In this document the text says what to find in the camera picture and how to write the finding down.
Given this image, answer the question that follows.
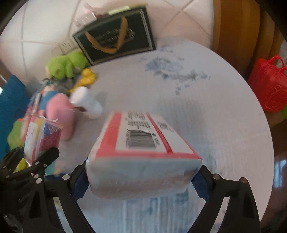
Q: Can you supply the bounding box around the pink Kotex pad package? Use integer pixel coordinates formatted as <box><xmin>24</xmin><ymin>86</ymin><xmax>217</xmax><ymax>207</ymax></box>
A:
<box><xmin>24</xmin><ymin>116</ymin><xmax>63</xmax><ymax>166</ymax></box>

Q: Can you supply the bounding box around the red white tissue pack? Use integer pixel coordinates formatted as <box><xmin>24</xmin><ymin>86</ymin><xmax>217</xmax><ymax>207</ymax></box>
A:
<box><xmin>86</xmin><ymin>111</ymin><xmax>202</xmax><ymax>199</ymax></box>

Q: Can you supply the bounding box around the green cloth toy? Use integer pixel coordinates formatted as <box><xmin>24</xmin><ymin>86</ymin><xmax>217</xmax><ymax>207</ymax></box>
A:
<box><xmin>7</xmin><ymin>120</ymin><xmax>24</xmax><ymax>150</ymax></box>

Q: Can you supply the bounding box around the pink pig plush toy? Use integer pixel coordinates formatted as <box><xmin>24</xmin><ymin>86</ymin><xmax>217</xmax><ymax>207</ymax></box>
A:
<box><xmin>46</xmin><ymin>93</ymin><xmax>75</xmax><ymax>141</ymax></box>

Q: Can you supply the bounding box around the white plastic bottle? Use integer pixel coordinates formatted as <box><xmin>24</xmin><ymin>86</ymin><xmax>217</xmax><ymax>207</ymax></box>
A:
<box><xmin>69</xmin><ymin>86</ymin><xmax>103</xmax><ymax>119</ymax></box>

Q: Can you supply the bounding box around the green hooded plush doll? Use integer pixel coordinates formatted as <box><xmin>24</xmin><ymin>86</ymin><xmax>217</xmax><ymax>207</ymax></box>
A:
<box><xmin>46</xmin><ymin>50</ymin><xmax>89</xmax><ymax>80</ymax></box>

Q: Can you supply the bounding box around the yellow duck toy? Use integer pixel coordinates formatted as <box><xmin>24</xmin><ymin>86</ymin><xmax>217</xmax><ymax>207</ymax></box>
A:
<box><xmin>68</xmin><ymin>68</ymin><xmax>97</xmax><ymax>94</ymax></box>

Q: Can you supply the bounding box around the red plastic basket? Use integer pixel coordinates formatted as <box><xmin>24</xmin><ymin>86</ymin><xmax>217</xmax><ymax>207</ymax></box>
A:
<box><xmin>248</xmin><ymin>55</ymin><xmax>286</xmax><ymax>113</ymax></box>

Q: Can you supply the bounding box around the red white tissue box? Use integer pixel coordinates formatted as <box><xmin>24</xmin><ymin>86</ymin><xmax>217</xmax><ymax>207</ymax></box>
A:
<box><xmin>73</xmin><ymin>3</ymin><xmax>106</xmax><ymax>27</ymax></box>

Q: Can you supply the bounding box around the black gift box gold pattern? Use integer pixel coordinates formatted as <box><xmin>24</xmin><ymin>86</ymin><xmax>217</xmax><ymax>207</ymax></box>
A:
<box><xmin>72</xmin><ymin>5</ymin><xmax>156</xmax><ymax>65</ymax></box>

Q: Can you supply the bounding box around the white wall socket panel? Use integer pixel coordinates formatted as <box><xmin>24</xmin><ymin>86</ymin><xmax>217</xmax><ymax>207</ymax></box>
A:
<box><xmin>51</xmin><ymin>38</ymin><xmax>77</xmax><ymax>56</ymax></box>

